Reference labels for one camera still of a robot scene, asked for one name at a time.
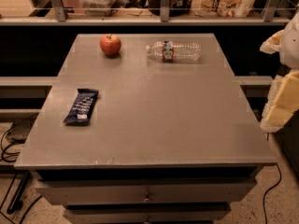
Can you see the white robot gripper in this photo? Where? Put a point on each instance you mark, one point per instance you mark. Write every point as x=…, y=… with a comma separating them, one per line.
x=291, y=48

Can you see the dark blue snack bar wrapper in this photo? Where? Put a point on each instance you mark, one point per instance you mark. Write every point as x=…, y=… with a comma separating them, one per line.
x=81, y=111

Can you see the red apple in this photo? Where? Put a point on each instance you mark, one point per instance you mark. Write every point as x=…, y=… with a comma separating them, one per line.
x=110, y=44

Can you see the clear plastic water bottle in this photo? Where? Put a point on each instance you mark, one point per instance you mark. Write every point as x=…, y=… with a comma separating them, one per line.
x=170, y=51

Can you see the clear plastic container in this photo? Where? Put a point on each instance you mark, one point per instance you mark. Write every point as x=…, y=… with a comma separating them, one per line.
x=98, y=8

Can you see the colourful snack bag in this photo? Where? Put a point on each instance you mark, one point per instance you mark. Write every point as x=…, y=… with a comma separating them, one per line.
x=224, y=8

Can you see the grey drawer cabinet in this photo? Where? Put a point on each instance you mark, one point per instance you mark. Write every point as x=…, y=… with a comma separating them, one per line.
x=167, y=143

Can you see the grey metal railing shelf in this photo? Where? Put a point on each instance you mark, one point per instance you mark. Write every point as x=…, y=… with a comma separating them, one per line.
x=72, y=13

